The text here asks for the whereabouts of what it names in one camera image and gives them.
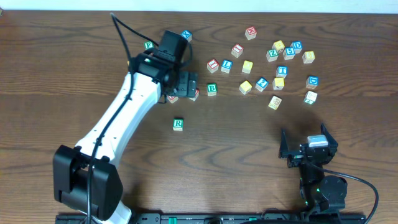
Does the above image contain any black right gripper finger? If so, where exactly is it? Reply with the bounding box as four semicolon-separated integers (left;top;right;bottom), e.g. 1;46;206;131
279;129;292;159
320;123;338;148

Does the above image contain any green B block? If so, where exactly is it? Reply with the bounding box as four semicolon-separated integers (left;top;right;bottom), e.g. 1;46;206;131
206;83;218;96

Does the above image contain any green R block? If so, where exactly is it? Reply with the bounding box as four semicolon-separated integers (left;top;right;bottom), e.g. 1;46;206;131
172;119;184;131

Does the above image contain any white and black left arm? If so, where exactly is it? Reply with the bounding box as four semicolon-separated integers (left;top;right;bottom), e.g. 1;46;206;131
53;50;197;223

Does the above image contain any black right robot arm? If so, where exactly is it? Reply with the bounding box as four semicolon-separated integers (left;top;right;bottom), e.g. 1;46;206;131
279;125;348;213

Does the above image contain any red A block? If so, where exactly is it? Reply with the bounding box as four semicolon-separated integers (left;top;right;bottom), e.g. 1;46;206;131
167;96;179;103

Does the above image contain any red U block centre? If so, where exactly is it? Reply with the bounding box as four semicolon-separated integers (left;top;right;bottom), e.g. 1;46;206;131
189;89;200;101

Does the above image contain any red I block lower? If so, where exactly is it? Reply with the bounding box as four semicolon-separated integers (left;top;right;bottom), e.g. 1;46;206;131
206;58;219;73

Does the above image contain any red i block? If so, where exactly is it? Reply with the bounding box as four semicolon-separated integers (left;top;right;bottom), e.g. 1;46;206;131
206;58;219;73
231;44;244;58

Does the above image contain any green F block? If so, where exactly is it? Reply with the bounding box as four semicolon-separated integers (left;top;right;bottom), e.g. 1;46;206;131
144;41;155;50

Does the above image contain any blue X block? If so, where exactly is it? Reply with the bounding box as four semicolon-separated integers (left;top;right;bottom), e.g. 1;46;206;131
181;30;192;42

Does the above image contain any green 7 block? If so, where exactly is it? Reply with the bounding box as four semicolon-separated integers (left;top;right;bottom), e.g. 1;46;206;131
303;91;318;105

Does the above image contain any yellow snail block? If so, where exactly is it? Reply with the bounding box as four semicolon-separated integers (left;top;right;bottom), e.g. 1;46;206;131
268;96;282;110

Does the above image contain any blue L block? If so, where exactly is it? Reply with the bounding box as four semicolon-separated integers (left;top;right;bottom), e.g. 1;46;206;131
221;59;233;73

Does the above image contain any blue D block lower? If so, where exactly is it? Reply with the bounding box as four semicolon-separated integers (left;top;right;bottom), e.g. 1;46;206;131
306;75;319;89

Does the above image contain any blue d block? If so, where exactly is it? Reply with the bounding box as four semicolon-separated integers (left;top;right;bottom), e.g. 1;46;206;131
306;75;319;89
290;41;303;54

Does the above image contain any red I block upper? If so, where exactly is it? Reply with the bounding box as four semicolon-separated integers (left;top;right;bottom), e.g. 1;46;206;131
231;44;244;58

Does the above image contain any yellow S block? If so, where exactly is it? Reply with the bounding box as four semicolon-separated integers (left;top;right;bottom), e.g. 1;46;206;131
239;80;252;95

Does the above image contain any yellow K block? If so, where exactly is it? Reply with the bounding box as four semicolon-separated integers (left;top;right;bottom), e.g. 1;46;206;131
272;77;285;90

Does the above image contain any blue 2 block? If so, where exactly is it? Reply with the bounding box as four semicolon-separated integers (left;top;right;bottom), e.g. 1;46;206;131
256;77;269;92

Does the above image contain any yellow O block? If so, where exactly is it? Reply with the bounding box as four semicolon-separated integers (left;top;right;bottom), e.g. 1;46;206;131
242;60;254;74

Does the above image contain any blue T block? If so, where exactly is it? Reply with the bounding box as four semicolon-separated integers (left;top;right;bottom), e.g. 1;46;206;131
276;66;289;78

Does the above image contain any yellow 8 block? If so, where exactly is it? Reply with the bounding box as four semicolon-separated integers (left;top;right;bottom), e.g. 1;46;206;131
302;51;315;64

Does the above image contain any red M block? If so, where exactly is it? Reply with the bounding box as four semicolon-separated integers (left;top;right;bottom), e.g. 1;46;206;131
245;26;257;40

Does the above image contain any green Z block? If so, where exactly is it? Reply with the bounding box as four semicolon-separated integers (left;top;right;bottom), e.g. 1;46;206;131
266;49;279;62

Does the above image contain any blue 5 block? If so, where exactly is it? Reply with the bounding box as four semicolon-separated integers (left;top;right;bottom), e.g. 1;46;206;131
283;47;295;60

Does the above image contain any blue D block upper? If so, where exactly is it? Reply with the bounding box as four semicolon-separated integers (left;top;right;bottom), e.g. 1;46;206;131
290;41;303;54

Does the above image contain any yellow block top right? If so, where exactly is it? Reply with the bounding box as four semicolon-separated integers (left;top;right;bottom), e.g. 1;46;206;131
272;40;285;54

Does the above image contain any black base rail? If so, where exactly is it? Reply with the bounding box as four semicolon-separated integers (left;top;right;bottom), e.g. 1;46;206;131
55;212;367;224

